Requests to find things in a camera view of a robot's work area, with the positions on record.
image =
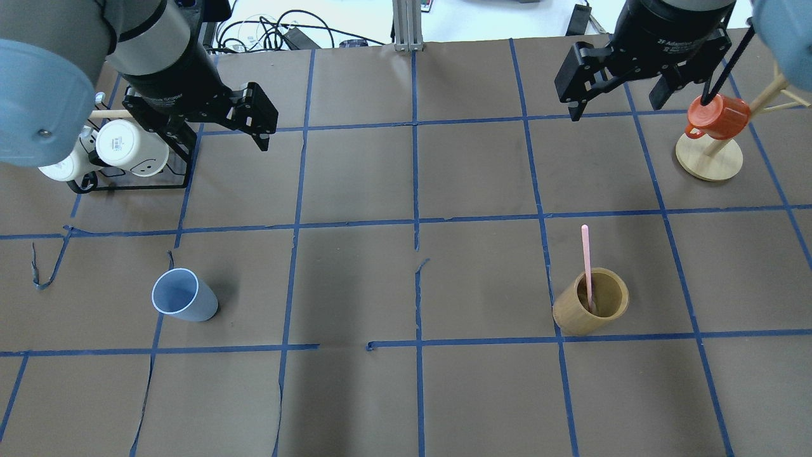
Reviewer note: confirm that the bamboo cup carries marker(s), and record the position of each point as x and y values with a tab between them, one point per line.
584	307

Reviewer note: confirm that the white mug with face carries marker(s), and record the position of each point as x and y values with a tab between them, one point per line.
125	145

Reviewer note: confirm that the pink chopstick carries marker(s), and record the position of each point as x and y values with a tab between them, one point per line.
586	252

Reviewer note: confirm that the black wire mug rack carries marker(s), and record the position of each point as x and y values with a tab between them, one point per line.
175	175

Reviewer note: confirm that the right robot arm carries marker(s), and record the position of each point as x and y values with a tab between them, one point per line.
784	27

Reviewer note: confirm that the wooden mug tree stand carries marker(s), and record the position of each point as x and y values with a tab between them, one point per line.
713	160

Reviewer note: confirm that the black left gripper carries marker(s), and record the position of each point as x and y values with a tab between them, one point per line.
179	71

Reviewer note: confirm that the orange mug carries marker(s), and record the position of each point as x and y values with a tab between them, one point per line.
721	119

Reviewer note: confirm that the white mug behind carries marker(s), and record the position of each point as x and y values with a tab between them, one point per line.
78	163

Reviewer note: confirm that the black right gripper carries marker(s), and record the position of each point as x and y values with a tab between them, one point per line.
676	26

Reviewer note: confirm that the blue plastic cup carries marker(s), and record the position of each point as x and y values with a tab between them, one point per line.
180	293

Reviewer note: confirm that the black power adapter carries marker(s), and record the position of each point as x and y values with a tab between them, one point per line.
579	20

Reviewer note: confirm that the aluminium frame post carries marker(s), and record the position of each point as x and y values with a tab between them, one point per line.
407	26

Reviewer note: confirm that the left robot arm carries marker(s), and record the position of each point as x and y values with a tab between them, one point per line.
52	54

